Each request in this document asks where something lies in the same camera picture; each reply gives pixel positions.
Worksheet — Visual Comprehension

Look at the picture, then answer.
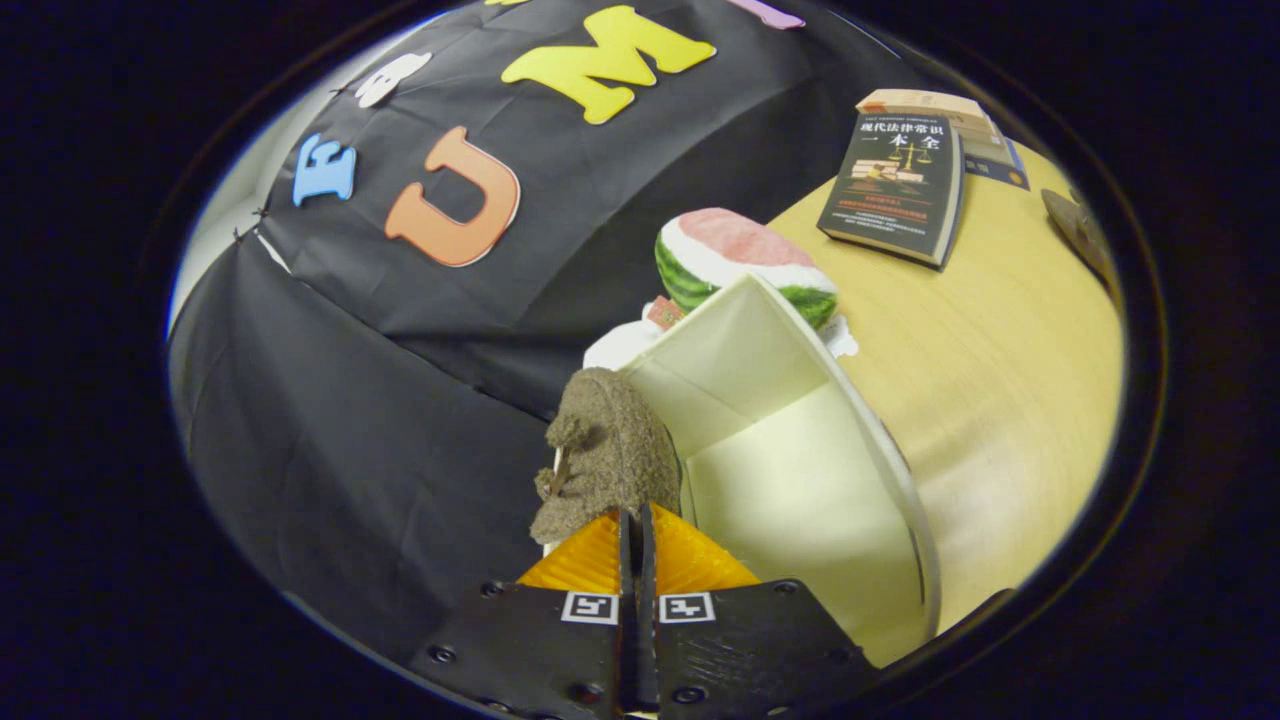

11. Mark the watermelon slice plush toy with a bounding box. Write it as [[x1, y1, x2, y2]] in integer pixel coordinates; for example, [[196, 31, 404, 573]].
[[655, 207, 839, 331]]

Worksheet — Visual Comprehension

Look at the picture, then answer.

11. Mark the cream book in stack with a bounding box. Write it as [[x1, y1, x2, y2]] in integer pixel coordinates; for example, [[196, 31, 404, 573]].
[[962, 128, 1011, 167]]

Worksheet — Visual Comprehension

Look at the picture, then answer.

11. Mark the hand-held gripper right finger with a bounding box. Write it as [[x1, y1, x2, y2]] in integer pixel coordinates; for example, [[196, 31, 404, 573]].
[[640, 503, 883, 720]]

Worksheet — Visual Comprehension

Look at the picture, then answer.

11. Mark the white storage box grey lid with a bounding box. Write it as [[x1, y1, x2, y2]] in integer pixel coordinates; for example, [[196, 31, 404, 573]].
[[545, 272, 943, 669]]

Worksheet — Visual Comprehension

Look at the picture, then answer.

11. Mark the black cover book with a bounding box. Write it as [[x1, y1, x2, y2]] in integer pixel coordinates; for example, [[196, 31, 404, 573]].
[[817, 112, 966, 271]]

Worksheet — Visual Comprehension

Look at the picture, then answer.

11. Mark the black backdrop cloth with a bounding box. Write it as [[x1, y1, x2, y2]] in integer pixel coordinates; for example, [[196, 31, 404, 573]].
[[168, 0, 961, 666]]

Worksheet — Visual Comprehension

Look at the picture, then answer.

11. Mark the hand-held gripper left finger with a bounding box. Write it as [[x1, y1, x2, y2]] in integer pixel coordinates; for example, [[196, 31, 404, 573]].
[[405, 507, 641, 720]]

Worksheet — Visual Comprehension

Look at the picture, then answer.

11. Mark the blue cover book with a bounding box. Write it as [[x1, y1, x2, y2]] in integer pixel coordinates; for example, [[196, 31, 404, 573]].
[[964, 140, 1031, 191]]

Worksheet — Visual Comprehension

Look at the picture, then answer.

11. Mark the white plush toy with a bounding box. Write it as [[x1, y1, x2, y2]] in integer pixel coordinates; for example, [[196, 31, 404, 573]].
[[583, 295, 861, 372]]

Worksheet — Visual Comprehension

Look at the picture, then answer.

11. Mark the beige cover book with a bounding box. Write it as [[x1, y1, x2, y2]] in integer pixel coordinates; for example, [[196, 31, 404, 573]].
[[857, 88, 1001, 141]]

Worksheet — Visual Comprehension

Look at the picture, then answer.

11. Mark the brown fuzzy slipper shoe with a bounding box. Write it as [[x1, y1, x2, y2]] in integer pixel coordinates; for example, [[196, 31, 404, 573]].
[[529, 367, 683, 546], [1040, 188, 1119, 301]]

